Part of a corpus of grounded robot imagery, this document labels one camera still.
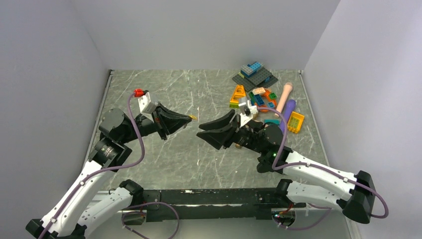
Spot orange ring toy with bricks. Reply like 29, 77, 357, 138
248, 87, 277, 109

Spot yellow window toy block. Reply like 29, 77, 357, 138
287, 112, 305, 134

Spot orange triangular toy block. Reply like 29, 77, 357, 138
229, 85, 246, 108

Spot blue grey lego stack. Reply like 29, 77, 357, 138
239, 62, 264, 78

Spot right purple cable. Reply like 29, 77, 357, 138
256, 105, 389, 219

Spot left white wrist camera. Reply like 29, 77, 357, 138
134, 89, 159, 118

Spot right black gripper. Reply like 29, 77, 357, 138
197, 109, 266, 154

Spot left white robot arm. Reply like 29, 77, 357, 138
25, 102, 192, 239

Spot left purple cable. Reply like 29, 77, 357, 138
38, 93, 146, 239

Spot purple toy microphone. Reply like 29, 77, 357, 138
280, 99, 296, 133

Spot pink toy microphone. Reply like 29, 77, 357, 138
276, 82, 293, 113

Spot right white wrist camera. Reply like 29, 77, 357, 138
238, 97, 258, 127

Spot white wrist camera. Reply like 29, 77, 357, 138
134, 89, 159, 118
238, 97, 258, 127

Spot teal flat brick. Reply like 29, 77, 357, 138
264, 119, 280, 125

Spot purple cable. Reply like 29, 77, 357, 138
256, 105, 389, 219
38, 93, 146, 239

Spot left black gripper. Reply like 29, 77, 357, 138
119, 101, 192, 144

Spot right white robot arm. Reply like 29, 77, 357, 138
197, 110, 375, 224

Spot dark grey lego baseplate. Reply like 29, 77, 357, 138
232, 68, 279, 92

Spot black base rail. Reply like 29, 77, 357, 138
124, 188, 306, 222

